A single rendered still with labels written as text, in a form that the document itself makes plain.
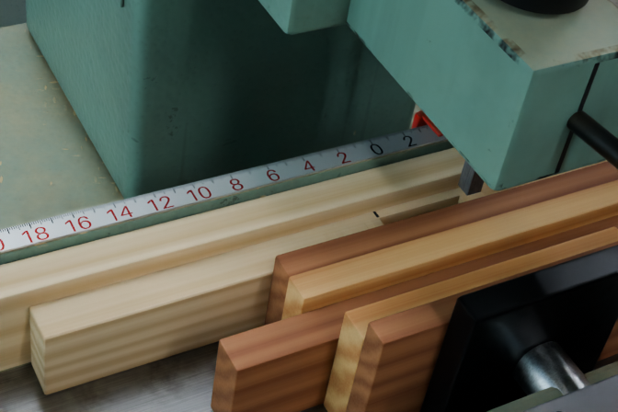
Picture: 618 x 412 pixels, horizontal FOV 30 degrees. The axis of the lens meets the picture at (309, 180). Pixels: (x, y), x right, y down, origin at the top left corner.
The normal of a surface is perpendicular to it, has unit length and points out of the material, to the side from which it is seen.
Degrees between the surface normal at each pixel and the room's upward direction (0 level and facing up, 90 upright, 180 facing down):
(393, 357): 90
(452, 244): 0
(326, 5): 90
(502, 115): 90
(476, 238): 0
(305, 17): 90
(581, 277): 0
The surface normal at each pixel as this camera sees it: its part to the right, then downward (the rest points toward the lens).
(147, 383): 0.14, -0.73
